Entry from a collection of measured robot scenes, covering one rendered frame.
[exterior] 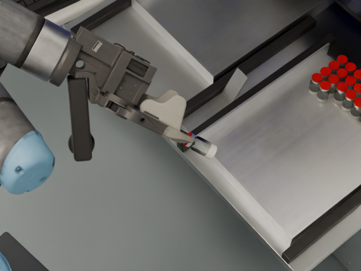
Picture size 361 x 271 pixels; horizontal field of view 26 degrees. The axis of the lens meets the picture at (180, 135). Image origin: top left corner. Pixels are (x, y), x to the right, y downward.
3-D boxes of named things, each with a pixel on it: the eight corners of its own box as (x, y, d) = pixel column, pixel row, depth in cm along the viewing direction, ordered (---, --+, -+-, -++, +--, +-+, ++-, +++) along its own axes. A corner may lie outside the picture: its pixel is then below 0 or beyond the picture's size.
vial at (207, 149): (208, 157, 113) (182, 144, 112) (215, 144, 113) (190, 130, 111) (211, 161, 111) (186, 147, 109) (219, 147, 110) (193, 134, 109)
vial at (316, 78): (313, 84, 153) (317, 70, 149) (321, 91, 152) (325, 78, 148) (305, 90, 152) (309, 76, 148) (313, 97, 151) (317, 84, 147)
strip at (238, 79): (236, 84, 153) (237, 67, 148) (246, 94, 152) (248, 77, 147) (180, 123, 149) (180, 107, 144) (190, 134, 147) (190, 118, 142)
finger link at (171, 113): (214, 114, 106) (154, 81, 104) (192, 152, 107) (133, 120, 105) (210, 111, 109) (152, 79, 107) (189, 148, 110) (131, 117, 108)
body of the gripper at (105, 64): (162, 71, 104) (81, 27, 101) (131, 128, 105) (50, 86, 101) (153, 64, 111) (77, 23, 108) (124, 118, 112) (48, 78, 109)
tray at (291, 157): (325, 53, 157) (328, 42, 154) (422, 140, 147) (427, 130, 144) (194, 145, 146) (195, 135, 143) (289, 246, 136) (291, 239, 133)
